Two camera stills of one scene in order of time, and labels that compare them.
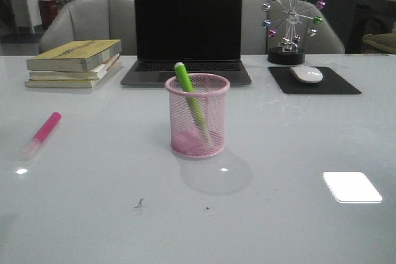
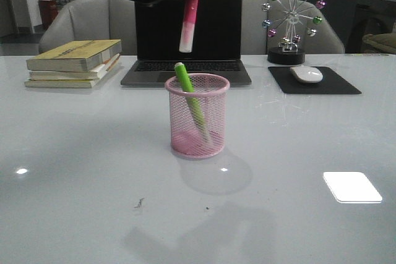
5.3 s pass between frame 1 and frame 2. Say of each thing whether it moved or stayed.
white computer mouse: stayed
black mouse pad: stayed
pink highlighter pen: moved
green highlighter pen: stayed
